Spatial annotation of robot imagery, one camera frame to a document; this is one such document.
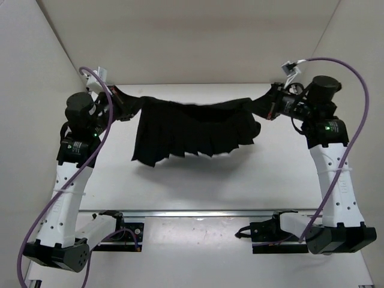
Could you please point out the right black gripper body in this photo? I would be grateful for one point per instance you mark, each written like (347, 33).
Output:
(294, 106)

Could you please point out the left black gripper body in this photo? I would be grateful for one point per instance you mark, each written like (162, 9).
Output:
(101, 116)

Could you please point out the black pleated skirt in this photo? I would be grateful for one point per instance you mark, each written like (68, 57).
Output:
(169, 128)

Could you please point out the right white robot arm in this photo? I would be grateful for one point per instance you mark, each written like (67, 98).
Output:
(338, 225)

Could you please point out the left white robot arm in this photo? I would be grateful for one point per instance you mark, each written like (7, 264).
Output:
(58, 243)

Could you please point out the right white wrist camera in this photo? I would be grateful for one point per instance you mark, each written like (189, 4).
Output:
(291, 70)

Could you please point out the aluminium front rail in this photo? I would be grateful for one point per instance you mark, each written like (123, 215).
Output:
(203, 213)

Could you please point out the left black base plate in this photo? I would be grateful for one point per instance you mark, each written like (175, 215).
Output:
(129, 240)

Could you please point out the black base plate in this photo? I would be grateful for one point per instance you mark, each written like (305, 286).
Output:
(268, 238)
(129, 240)

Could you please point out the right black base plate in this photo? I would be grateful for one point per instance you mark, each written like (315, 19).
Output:
(268, 238)

